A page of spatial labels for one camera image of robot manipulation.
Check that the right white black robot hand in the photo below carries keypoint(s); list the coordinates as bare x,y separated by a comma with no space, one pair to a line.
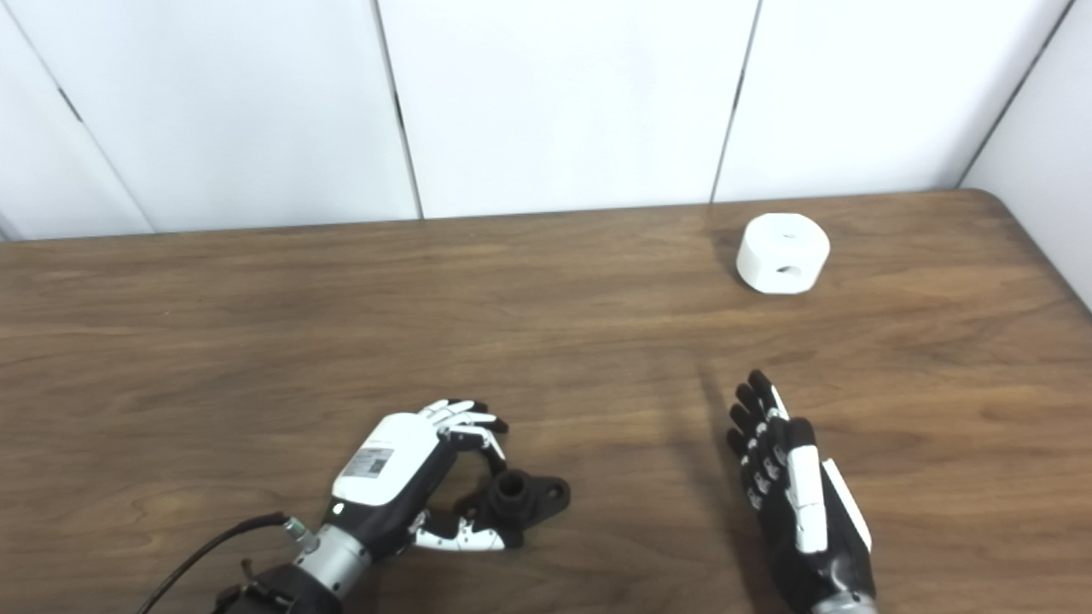
806,529

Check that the black plastic holder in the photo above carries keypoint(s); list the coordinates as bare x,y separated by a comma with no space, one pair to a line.
520,499

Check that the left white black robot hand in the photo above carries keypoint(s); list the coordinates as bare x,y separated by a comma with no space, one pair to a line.
384,465

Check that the round white plastic piece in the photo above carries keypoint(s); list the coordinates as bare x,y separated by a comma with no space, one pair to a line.
781,251

